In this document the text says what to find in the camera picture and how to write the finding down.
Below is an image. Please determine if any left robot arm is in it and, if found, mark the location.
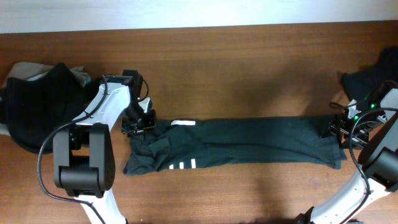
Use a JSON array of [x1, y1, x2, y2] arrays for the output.
[[52, 70, 155, 223]]

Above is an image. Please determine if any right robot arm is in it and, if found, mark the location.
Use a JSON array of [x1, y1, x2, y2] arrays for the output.
[[294, 80, 397, 224]]

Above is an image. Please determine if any dark green Nike t-shirt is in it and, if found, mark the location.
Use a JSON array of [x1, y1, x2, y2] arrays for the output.
[[123, 115, 346, 176]]

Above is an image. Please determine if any dark unfolded clothes pile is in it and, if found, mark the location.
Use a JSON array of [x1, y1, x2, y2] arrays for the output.
[[341, 46, 397, 111]]

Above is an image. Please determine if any black folded shirt on pile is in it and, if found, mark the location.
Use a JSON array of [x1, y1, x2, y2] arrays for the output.
[[1, 63, 103, 154]]

